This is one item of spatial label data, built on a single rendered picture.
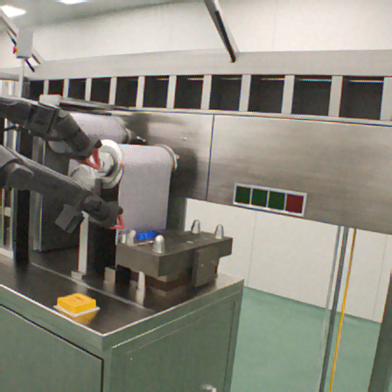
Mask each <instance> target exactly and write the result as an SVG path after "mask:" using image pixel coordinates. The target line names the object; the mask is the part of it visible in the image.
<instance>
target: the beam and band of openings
mask: <svg viewBox="0 0 392 392"><path fill-rule="evenodd" d="M234 56H235V62H234V63H230V62H229V61H230V60H231V58H230V56H229V53H228V52H219V53H211V52H201V53H183V54H171V55H165V56H148V57H128V58H113V59H95V60H83V61H77V62H60V63H55V64H42V65H32V66H33V68H34V69H35V72H33V71H32V70H31V69H30V68H29V67H28V66H25V67H24V76H26V83H28V84H30V97H32V98H36V102H38V101H39V96H40V95H60V96H63V97H68V98H73V99H78V100H79V99H82V100H87V101H91V102H101V103H106V104H111V105H121V106H125V107H129V110H123V109H122V110H123V111H143V112H161V113H180V114H199V115H218V116H255V117H272V118H275V119H293V120H312V121H315V122H329V123H351V124H365V125H382V126H384V127H392V49H391V50H381V49H374V50H361V49H358V50H324V51H321V50H308V51H297V50H289V51H272V52H267V51H254V52H234ZM192 79H204V80H192ZM82 81H86V82H82Z"/></svg>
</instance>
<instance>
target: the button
mask: <svg viewBox="0 0 392 392"><path fill-rule="evenodd" d="M58 307H60V308H62V309H64V310H67V311H69V312H71V313H73V314H76V313H82V312H86V311H89V310H91V309H94V308H95V300H94V299H92V298H90V297H86V296H84V295H81V294H80V293H76V294H73V295H71V294H70V295H68V296H64V297H60V298H58Z"/></svg>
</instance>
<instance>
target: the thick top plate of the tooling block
mask: <svg viewBox="0 0 392 392"><path fill-rule="evenodd" d="M155 238H157V237H152V238H147V239H142V240H138V241H137V246H127V245H125V243H118V244H116V250H115V259H116V262H115V263H117V264H120V265H122V266H125V267H129V269H132V270H136V271H139V272H142V273H144V274H149V275H152V276H154V277H161V276H164V275H167V274H170V273H172V272H177V271H180V270H184V269H188V268H191V267H192V266H193V251H194V250H197V249H204V248H208V247H212V246H213V247H216V248H217V250H216V260H217V259H220V258H223V257H227V256H229V255H232V247H233V238H231V237H226V236H224V239H217V238H214V234H211V233H207V232H203V230H201V234H194V233H191V230H186V232H182V233H178V235H174V236H169V237H165V238H164V245H165V247H164V250H165V252H163V253H158V252H153V251H151V250H152V244H153V243H154V240H155Z"/></svg>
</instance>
